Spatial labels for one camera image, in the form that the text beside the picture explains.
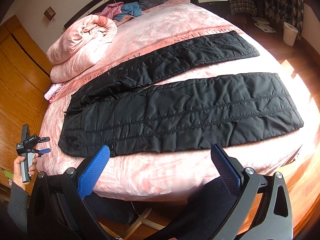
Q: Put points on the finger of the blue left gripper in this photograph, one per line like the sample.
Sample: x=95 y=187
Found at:
x=40 y=153
x=44 y=139

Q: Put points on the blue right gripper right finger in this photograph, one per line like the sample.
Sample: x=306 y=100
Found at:
x=229 y=168

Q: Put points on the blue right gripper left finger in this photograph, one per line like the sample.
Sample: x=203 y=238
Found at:
x=90 y=170

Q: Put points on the black quilted pants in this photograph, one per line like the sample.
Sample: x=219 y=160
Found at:
x=133 y=107

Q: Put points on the grey left sleeve forearm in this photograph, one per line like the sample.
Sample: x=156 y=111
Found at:
x=17 y=207

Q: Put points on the person's left hand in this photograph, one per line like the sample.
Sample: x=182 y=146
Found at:
x=17 y=174

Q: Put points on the white folded cloth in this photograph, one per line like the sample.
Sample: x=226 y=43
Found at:
x=55 y=87

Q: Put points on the wooden wardrobe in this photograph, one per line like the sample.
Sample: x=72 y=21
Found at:
x=25 y=79

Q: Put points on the rolled pink comforter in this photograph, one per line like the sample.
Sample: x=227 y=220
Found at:
x=80 y=47

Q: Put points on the pink garment on bed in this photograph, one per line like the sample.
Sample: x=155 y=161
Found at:
x=111 y=10

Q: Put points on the white bathroom scale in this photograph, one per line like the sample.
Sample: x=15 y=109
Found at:
x=265 y=28

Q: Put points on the white waste bin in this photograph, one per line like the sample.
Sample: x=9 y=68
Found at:
x=290 y=33

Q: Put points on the blue garment on bed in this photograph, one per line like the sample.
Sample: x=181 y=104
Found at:
x=131 y=9

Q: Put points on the dark bedside table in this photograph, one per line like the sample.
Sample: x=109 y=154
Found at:
x=221 y=8

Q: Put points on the plaid garment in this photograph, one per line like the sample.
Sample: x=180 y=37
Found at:
x=243 y=6

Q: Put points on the dark patterned curtain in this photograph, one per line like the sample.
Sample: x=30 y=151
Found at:
x=289 y=11

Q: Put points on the brown wall lamp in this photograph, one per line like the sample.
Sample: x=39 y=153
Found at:
x=49 y=13

